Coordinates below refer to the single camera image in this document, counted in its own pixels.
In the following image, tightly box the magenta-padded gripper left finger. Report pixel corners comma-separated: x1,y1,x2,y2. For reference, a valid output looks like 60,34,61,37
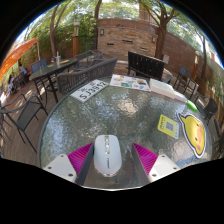
42,142,96,187

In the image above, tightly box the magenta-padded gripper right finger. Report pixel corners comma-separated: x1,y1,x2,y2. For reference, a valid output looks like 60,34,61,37
130,142,183,186

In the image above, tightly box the white computer mouse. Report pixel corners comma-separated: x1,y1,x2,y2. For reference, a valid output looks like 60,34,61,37
93,134,123,178

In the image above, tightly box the yellow duck-shaped mouse pad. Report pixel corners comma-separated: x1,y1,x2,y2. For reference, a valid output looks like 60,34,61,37
176,112,208,159

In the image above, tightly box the yellow code card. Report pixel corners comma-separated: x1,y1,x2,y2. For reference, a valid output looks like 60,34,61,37
157,114,181,140

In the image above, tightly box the black metal mesh chair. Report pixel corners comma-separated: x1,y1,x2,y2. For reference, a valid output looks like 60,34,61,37
0,93,49,154

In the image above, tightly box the white number plate sign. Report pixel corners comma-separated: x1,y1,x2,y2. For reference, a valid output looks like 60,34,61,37
69,79,110,103

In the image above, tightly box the colourful printed sheet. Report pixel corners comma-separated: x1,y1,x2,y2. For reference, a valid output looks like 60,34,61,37
109,73,152,93

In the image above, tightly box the blue-backed metal chair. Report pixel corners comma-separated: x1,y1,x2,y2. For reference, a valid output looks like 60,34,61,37
30,58,48,74
173,65,198,99

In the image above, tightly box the dark glass-top table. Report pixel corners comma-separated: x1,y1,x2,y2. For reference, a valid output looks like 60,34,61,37
28,58,79,104

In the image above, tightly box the black slatted chair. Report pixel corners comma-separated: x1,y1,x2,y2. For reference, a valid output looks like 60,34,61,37
126,50,166,82

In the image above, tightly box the person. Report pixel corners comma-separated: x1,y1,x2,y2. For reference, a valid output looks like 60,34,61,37
18,63,29,78

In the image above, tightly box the clear drink cup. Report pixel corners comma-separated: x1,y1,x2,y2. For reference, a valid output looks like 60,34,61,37
54,51,62,66

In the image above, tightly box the orange parasol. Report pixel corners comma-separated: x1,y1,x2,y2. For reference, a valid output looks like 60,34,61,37
0,37,39,81

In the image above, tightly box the large branching tree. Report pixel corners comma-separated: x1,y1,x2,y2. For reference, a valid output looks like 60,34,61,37
138,0,188,61

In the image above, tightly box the wooden lamp post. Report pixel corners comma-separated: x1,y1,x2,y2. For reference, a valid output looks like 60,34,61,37
192,50,201,81
72,21,81,58

